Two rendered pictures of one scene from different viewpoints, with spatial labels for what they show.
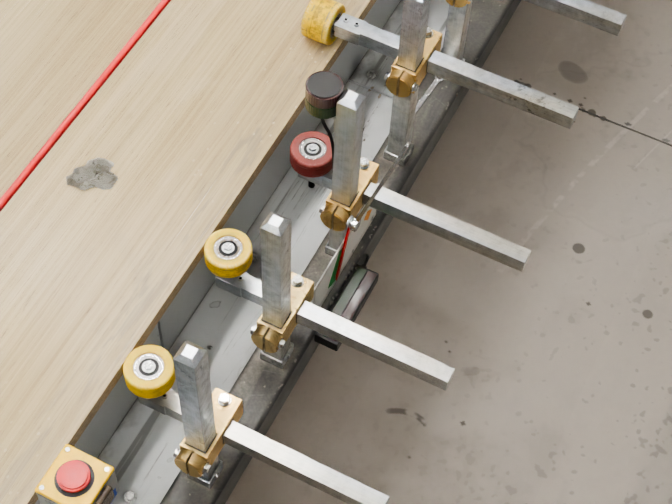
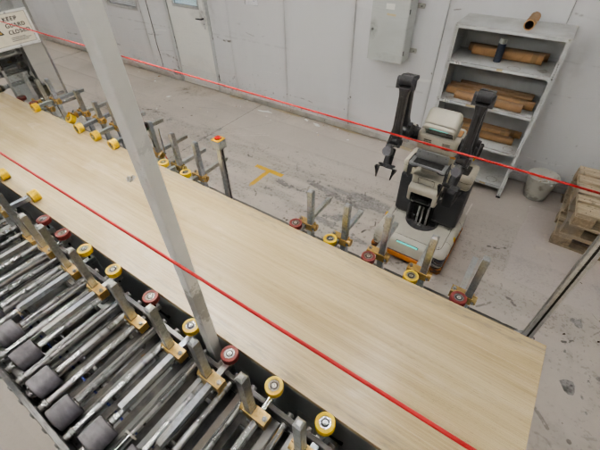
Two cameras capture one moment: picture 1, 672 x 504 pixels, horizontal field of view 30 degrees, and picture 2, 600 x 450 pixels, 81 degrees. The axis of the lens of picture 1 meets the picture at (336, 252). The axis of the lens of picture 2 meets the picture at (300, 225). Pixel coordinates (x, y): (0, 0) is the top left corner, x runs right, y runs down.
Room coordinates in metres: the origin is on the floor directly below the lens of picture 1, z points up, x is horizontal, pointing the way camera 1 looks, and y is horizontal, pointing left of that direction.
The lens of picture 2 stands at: (-0.38, 2.25, 2.39)
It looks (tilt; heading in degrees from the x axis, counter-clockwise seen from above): 43 degrees down; 282
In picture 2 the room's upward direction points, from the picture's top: 1 degrees counter-clockwise
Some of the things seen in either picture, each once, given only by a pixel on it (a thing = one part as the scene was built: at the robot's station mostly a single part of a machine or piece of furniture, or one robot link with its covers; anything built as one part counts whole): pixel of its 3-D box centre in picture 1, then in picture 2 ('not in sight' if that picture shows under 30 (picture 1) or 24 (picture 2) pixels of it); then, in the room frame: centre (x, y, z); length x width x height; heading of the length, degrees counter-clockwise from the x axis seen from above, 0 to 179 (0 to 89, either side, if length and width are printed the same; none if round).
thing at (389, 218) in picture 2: not in sight; (383, 245); (-0.56, 0.79, 0.91); 0.04 x 0.04 x 0.48; 66
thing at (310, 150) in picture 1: (312, 166); not in sight; (1.35, 0.05, 0.85); 0.08 x 0.08 x 0.11
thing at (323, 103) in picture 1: (324, 89); not in sight; (1.29, 0.04, 1.13); 0.06 x 0.06 x 0.02
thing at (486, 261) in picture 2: not in sight; (471, 288); (-1.01, 0.99, 0.88); 0.04 x 0.04 x 0.48; 66
